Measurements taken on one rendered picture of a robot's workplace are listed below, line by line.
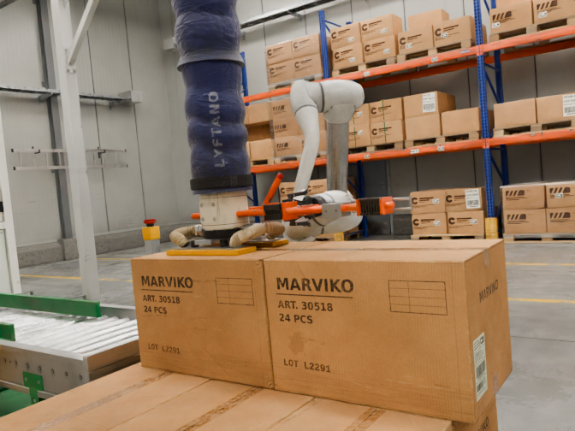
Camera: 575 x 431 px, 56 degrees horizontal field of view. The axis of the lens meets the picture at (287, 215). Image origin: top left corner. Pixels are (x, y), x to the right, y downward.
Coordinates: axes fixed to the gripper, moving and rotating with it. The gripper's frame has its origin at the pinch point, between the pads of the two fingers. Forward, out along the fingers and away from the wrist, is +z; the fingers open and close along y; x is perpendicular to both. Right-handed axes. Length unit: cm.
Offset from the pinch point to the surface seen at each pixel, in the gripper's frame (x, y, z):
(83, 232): 350, 16, -158
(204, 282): 19.1, 20.8, 20.6
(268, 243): 11.3, 11.3, -4.4
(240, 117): 16.2, -33.5, -1.0
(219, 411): 0, 53, 39
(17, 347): 115, 48, 34
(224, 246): 18.4, 10.4, 10.4
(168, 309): 38, 31, 21
